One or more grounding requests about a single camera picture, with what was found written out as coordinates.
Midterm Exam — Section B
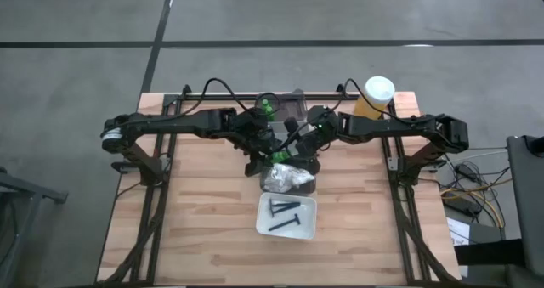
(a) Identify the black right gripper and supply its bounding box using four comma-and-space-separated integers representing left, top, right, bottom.
283, 104, 342, 175

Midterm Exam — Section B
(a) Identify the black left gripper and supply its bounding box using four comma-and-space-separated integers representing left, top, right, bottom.
235, 108, 285, 178

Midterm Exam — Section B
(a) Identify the blue disposable razor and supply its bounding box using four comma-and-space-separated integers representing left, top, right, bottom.
267, 214, 302, 234
268, 198, 302, 209
271, 202, 302, 217

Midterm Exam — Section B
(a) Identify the dark brown plastic bin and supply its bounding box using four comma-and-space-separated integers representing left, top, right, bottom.
260, 160, 319, 195

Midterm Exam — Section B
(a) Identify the smoky translucent plastic bin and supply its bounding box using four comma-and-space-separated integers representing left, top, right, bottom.
256, 88, 309, 123

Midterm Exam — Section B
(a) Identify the white plastic bin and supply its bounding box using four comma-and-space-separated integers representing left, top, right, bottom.
255, 192, 318, 241

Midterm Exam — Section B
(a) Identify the yellow wipes canister white lid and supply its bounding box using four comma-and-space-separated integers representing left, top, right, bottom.
354, 76, 396, 121

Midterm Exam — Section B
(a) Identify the black power brick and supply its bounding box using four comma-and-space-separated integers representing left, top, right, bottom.
444, 196, 484, 217

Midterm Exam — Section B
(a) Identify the white paper sheet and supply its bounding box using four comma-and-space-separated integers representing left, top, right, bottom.
445, 217, 471, 247

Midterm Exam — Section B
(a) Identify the dark grey chair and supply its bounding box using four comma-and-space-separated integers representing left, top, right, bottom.
504, 133, 544, 288

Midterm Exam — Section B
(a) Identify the grey metal cart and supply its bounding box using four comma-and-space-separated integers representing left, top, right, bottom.
0, 167, 69, 288

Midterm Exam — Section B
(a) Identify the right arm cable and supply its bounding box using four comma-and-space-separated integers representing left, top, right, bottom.
333, 78, 416, 121

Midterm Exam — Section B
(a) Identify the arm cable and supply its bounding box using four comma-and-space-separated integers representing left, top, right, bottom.
333, 78, 416, 121
182, 77, 256, 115

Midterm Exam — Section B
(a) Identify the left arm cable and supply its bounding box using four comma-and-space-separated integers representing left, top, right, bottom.
182, 77, 256, 115

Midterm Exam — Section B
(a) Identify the yellow floor cable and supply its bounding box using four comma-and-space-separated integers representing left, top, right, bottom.
439, 178, 513, 229

